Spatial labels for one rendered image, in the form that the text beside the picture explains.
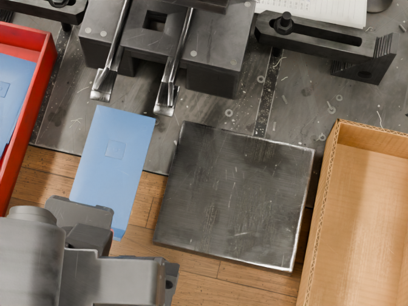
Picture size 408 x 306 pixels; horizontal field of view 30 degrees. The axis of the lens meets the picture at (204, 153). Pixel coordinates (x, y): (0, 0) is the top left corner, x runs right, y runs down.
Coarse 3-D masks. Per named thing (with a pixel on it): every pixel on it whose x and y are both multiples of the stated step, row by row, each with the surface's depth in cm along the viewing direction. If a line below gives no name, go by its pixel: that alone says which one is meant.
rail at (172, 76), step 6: (186, 18) 92; (186, 24) 92; (186, 30) 92; (180, 36) 92; (180, 42) 91; (180, 48) 91; (180, 54) 91; (174, 60) 91; (174, 66) 90; (174, 72) 90; (174, 78) 90; (174, 84) 91
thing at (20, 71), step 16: (0, 64) 98; (16, 64) 98; (32, 64) 99; (0, 80) 98; (16, 80) 98; (16, 96) 97; (0, 112) 96; (16, 112) 96; (0, 128) 95; (0, 144) 95; (0, 160) 94
